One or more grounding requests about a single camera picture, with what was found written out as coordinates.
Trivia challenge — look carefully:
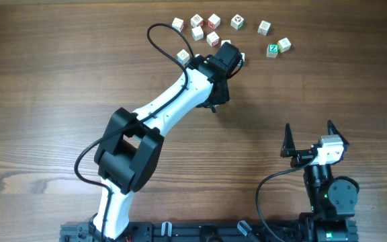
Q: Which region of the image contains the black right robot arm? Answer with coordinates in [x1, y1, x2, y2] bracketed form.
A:
[280, 121, 359, 242]

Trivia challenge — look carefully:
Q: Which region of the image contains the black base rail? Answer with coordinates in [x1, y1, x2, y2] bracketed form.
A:
[58, 220, 359, 242]

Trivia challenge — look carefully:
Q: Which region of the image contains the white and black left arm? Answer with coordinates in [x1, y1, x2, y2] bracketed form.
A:
[89, 42, 244, 241]

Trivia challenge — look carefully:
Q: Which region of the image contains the wooden block animal picture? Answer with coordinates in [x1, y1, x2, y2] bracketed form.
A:
[206, 32, 220, 47]

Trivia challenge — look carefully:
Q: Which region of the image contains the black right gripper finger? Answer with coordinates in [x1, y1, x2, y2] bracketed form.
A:
[327, 120, 350, 148]
[280, 123, 296, 157]

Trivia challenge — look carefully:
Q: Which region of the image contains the wooden block baseball picture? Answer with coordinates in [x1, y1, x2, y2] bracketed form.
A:
[221, 40, 231, 46]

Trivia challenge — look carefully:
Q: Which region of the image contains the wooden block number three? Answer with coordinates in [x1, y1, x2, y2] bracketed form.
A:
[277, 38, 292, 52]

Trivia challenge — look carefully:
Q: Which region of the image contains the wooden block strawberry picture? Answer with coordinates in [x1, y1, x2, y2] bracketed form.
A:
[177, 49, 191, 65]

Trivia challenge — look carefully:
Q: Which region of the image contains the wooden block yellow letter B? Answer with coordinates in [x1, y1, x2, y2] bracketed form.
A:
[257, 20, 271, 36]

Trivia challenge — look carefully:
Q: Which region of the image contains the wooden block soccer ball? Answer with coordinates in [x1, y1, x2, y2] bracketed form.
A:
[230, 14, 245, 30]

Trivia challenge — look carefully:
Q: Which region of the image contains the wooden block number one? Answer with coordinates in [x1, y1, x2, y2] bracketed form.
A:
[191, 26, 204, 41]

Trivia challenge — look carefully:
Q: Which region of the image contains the wooden block shell picture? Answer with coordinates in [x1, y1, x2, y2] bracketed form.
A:
[190, 14, 204, 28]

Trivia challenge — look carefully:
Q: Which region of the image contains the wooden block red letter M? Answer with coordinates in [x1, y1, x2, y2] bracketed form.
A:
[208, 13, 221, 30]

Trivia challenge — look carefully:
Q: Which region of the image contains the wooden block green letter Z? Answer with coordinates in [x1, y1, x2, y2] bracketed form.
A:
[266, 44, 279, 58]

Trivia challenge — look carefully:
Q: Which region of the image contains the wooden block red side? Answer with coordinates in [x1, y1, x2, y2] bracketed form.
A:
[172, 17, 184, 32]

